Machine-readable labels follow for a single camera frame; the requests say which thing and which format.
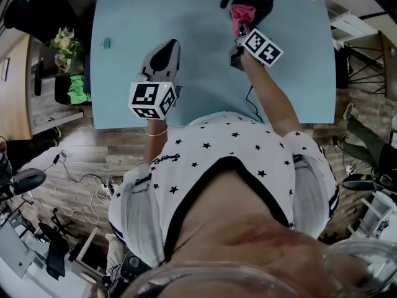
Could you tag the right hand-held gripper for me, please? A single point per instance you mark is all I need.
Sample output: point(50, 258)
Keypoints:
point(262, 46)

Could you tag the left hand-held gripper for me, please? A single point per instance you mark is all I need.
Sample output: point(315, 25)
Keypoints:
point(145, 96)

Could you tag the pink cloth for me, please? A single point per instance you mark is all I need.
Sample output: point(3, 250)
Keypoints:
point(243, 15)

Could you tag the black kettle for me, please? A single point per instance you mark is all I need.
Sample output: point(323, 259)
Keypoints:
point(263, 2)

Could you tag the person's left forearm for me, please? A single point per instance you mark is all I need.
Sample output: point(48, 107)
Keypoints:
point(155, 147)

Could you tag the person's right forearm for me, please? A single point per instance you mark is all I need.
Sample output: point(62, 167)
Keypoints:
point(270, 95)

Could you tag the bright green cloth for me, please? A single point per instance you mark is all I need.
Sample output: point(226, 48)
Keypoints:
point(77, 90)

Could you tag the green binder clip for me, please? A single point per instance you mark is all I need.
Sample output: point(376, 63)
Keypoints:
point(106, 43)

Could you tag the black white patterned cushion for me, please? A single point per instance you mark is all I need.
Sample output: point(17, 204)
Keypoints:
point(338, 44)

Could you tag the flower bouquet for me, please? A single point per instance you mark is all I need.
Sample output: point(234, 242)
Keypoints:
point(65, 43)

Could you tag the person's white star-print shirt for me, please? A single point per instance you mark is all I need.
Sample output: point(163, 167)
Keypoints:
point(217, 144)

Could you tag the black bin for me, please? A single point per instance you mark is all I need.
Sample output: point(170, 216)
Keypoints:
point(60, 87)

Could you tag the black garment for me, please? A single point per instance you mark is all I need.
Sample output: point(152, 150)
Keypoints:
point(341, 73)

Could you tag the white slatted chair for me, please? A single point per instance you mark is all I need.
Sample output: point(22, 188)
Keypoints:
point(350, 26)

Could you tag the large black swivel chair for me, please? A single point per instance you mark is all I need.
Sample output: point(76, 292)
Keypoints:
point(40, 14)

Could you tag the framed picture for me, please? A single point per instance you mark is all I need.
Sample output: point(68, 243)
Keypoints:
point(4, 69)

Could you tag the small white power strip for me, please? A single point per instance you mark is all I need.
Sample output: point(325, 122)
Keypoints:
point(350, 168)

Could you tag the person's bare neck and chin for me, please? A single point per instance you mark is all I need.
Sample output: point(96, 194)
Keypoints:
point(235, 228)

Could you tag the black oval base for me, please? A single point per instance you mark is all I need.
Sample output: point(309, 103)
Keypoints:
point(359, 185)

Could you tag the black white round machine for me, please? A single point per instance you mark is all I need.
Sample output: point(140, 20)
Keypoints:
point(133, 264)

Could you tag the black mesh office chair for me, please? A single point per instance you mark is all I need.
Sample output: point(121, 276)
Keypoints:
point(56, 247)

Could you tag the grey desk panel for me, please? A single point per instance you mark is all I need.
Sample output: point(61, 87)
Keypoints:
point(15, 253)

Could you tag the person's clear eyeglasses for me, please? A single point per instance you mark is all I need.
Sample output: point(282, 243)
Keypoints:
point(366, 245)

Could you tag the wooden table with black frame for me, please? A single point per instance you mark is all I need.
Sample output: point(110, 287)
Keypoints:
point(389, 67)

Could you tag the white desk frame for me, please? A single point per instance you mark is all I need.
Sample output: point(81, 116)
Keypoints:
point(85, 244)

